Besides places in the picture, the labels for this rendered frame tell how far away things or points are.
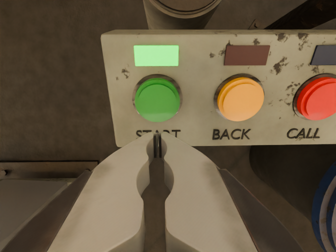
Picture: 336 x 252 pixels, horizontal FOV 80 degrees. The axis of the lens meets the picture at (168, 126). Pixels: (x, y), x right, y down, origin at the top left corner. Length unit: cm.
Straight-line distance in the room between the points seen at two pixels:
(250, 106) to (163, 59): 9
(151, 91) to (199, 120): 6
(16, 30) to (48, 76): 19
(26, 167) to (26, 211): 33
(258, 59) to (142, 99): 10
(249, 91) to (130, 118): 11
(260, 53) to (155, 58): 9
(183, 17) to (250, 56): 13
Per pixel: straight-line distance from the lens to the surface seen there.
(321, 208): 54
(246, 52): 19
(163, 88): 17
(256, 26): 88
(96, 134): 84
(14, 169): 100
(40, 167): 95
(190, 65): 18
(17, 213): 67
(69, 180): 81
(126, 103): 19
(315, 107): 23
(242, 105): 19
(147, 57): 18
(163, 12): 29
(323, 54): 22
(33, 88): 92
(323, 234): 58
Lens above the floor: 79
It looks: 81 degrees down
